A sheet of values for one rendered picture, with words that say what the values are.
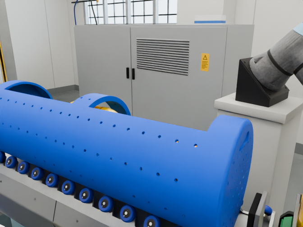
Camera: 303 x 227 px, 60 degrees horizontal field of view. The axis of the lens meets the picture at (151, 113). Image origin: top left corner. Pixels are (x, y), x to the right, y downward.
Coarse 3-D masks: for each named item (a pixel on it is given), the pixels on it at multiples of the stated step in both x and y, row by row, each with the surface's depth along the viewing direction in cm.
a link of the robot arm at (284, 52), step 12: (300, 24) 103; (288, 36) 105; (300, 36) 101; (276, 48) 109; (288, 48) 105; (300, 48) 101; (276, 60) 109; (288, 60) 106; (300, 60) 102; (288, 72) 109
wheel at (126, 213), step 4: (128, 204) 69; (124, 208) 69; (128, 208) 69; (132, 208) 68; (120, 212) 69; (124, 212) 69; (128, 212) 68; (132, 212) 68; (120, 216) 69; (124, 216) 68; (128, 216) 68; (132, 216) 67; (124, 220) 68; (128, 220) 67; (132, 220) 68
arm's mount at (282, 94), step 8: (240, 64) 117; (248, 64) 118; (240, 72) 118; (248, 72) 115; (240, 80) 119; (248, 80) 116; (256, 80) 114; (240, 88) 120; (248, 88) 117; (256, 88) 114; (264, 88) 113; (240, 96) 121; (248, 96) 118; (256, 96) 115; (264, 96) 113; (272, 96) 113; (280, 96) 120; (256, 104) 116; (264, 104) 113; (272, 104) 115
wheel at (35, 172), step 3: (36, 168) 88; (39, 168) 87; (42, 168) 88; (33, 171) 88; (36, 171) 87; (39, 171) 87; (42, 171) 87; (33, 174) 87; (36, 174) 87; (39, 174) 86; (42, 174) 87; (33, 177) 87; (36, 177) 86; (39, 177) 86; (36, 180) 87
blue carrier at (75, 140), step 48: (0, 96) 89; (48, 96) 109; (96, 96) 77; (0, 144) 88; (48, 144) 73; (96, 144) 64; (144, 144) 58; (192, 144) 54; (240, 144) 57; (144, 192) 58; (192, 192) 52; (240, 192) 65
